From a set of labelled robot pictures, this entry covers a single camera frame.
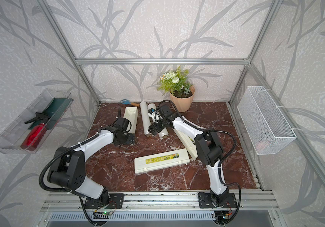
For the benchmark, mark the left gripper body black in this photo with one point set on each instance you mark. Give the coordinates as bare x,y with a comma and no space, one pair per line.
128,139

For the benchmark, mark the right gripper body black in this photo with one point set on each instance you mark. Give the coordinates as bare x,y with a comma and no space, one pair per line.
158,126

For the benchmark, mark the white plastic wrap roll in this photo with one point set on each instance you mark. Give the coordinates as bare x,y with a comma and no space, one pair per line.
145,118
157,127

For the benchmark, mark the cream dispenser lid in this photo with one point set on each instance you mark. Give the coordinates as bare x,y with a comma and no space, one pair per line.
161,160

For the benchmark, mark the cream dispenser box base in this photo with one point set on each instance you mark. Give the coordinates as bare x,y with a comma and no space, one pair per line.
131,113

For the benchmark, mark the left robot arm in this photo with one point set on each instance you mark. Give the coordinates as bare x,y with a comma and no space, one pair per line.
66,172

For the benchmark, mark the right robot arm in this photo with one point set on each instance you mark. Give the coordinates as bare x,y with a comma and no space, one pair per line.
210,150

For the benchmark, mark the potted green plant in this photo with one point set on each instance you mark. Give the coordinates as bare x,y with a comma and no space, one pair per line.
181,91

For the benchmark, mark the blue garden trowel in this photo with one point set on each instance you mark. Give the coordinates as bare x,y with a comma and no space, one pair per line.
127,102

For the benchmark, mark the green cloth in tray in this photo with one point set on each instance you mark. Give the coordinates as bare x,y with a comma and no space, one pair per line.
55,110

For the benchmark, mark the red spray bottle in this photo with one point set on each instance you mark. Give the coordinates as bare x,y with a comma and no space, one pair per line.
37,133

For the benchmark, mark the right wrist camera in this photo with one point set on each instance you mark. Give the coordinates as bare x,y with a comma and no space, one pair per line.
152,112

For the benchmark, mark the clear wall tray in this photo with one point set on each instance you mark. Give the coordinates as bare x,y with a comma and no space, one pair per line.
29,130

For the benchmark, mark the white wire basket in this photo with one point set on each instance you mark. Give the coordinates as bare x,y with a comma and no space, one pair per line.
267,128

